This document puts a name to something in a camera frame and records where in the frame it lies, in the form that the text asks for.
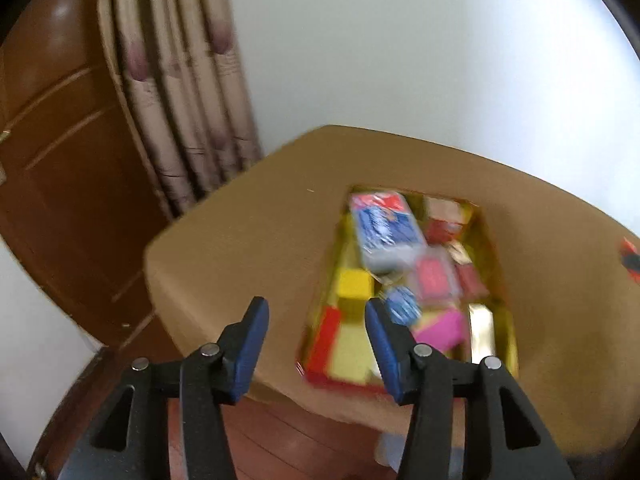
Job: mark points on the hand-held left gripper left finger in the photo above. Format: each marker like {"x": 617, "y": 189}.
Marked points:
{"x": 252, "y": 345}

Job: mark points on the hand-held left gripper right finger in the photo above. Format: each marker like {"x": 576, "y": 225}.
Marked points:
{"x": 384, "y": 345}

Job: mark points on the gold tray box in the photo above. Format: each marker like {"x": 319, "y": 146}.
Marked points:
{"x": 350, "y": 352}

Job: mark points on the small blue patterned tin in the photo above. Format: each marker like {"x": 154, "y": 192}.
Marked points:
{"x": 402, "y": 305}

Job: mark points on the pink eraser block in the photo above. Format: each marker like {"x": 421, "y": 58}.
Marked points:
{"x": 440, "y": 327}

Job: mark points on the yellow block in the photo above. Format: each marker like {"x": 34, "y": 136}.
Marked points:
{"x": 355, "y": 284}

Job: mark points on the pink packet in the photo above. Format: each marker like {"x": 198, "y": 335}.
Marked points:
{"x": 435, "y": 277}

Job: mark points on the lip gloss tube gold cap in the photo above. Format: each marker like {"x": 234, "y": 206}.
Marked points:
{"x": 481, "y": 330}

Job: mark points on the white patterned small box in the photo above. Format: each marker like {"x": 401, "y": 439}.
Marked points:
{"x": 442, "y": 207}

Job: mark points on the red block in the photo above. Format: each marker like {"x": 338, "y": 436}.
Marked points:
{"x": 324, "y": 340}

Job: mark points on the brown woodgrain tablecloth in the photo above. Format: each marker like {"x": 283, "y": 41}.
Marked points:
{"x": 250, "y": 235}

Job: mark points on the brown wooden door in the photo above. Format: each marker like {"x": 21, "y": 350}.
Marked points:
{"x": 60, "y": 185}

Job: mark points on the beige floral curtain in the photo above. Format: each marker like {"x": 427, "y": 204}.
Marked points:
{"x": 175, "y": 85}

